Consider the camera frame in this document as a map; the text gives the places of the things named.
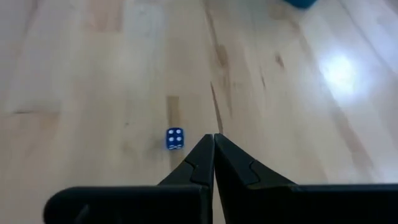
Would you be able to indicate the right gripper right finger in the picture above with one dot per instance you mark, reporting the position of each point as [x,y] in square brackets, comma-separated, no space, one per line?
[280,205]

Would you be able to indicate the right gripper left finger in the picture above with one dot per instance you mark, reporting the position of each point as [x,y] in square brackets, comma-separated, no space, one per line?
[149,205]

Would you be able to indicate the small blue die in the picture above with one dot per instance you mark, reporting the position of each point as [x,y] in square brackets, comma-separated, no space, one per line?
[174,138]

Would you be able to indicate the blue plastic bin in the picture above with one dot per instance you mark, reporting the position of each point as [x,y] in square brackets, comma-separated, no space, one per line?
[300,3]

